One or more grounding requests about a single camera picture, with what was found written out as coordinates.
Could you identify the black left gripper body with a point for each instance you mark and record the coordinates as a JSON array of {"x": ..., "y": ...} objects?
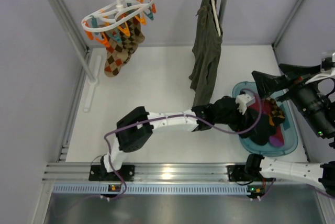
[{"x": 246, "y": 120}]

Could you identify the brown beige checked sock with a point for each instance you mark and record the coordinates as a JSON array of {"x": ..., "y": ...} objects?
[
  {"x": 127, "y": 44},
  {"x": 136, "y": 33}
]

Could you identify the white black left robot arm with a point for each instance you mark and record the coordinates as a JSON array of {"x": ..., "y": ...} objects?
[{"x": 135, "y": 129}]

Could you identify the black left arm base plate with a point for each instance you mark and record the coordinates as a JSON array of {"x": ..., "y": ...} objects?
[{"x": 99, "y": 174}]

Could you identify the black sock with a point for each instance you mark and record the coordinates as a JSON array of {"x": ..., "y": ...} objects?
[{"x": 261, "y": 133}]

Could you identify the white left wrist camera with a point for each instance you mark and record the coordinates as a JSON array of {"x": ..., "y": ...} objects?
[{"x": 243, "y": 100}]

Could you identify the white garment hanger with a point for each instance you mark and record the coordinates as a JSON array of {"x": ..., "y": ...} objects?
[{"x": 215, "y": 9}]

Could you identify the yellow brown checked sock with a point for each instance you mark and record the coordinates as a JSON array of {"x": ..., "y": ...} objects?
[{"x": 274, "y": 112}]

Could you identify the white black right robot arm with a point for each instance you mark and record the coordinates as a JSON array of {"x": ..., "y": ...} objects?
[{"x": 323, "y": 128}]

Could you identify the orange brown argyle sock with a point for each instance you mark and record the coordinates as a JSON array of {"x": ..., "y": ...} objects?
[{"x": 117, "y": 55}]

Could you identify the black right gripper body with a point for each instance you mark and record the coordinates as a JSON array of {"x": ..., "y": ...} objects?
[{"x": 289, "y": 88}]

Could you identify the white clip sock hanger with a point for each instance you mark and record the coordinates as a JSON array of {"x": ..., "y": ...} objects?
[{"x": 111, "y": 21}]

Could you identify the white slotted cable duct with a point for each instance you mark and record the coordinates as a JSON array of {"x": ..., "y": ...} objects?
[{"x": 156, "y": 189}]

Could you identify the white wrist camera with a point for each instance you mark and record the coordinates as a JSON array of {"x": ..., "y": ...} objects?
[
  {"x": 243, "y": 100},
  {"x": 325, "y": 70}
]

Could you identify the teal plastic basket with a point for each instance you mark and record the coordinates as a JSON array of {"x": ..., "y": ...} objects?
[{"x": 288, "y": 129}]

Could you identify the aluminium mounting rail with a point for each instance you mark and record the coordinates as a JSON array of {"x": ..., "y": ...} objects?
[{"x": 183, "y": 172}]

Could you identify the olive green hanging garment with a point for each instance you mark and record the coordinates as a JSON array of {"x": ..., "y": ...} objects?
[{"x": 207, "y": 53}]

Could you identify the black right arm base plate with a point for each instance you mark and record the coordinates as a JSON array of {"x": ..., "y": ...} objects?
[{"x": 236, "y": 173}]

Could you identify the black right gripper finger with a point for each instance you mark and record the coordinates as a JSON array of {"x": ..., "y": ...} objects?
[
  {"x": 291, "y": 72},
  {"x": 267, "y": 84}
]

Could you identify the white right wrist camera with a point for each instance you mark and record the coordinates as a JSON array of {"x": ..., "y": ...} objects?
[{"x": 325, "y": 70}]

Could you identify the red purple striped sock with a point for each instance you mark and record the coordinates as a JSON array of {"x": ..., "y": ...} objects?
[{"x": 276, "y": 140}]

